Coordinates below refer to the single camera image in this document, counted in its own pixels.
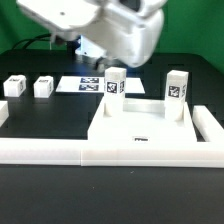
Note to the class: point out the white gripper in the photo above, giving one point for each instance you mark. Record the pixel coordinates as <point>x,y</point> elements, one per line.
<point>128,35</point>

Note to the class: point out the white square table top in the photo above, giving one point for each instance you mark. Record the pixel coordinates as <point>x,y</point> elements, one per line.
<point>142,120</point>

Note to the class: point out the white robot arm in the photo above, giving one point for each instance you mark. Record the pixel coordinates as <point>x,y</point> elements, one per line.
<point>128,35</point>

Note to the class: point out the white marker tag plate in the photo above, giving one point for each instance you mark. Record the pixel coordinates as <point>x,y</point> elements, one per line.
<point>77,84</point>

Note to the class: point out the white U-shaped obstacle fence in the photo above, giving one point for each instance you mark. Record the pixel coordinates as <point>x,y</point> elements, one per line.
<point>208,153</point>

